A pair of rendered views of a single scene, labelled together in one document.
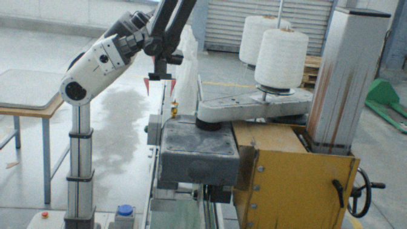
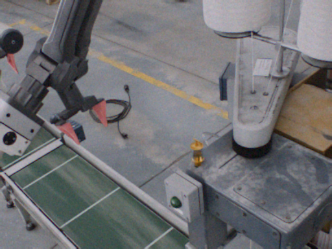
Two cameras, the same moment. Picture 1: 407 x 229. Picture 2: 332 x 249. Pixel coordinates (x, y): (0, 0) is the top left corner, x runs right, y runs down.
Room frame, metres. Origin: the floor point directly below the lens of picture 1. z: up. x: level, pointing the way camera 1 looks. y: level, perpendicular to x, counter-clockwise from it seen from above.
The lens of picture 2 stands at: (0.66, 0.55, 1.99)
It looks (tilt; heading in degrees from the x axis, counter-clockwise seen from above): 39 degrees down; 333
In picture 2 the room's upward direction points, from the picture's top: 12 degrees counter-clockwise
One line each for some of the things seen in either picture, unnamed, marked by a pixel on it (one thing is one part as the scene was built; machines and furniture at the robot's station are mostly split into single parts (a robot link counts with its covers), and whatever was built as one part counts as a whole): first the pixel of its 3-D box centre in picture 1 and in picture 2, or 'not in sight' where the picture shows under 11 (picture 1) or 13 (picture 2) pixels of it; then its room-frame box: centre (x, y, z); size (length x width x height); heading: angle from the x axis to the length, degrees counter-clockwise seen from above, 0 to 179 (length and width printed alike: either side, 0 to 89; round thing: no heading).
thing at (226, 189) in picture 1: (220, 192); not in sight; (1.27, -0.11, 1.04); 0.08 x 0.06 x 0.05; 95
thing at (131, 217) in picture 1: (125, 217); not in sight; (1.36, 0.27, 0.81); 0.08 x 0.08 x 0.06; 5
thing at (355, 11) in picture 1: (361, 11); not in sight; (1.21, -0.43, 1.76); 0.12 x 0.11 x 0.01; 95
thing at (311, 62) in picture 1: (326, 66); not in sight; (6.87, -2.09, 0.36); 1.20 x 0.82 x 0.14; 91
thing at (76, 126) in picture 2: not in sight; (63, 127); (3.07, -0.17, 0.35); 0.30 x 0.15 x 0.15; 5
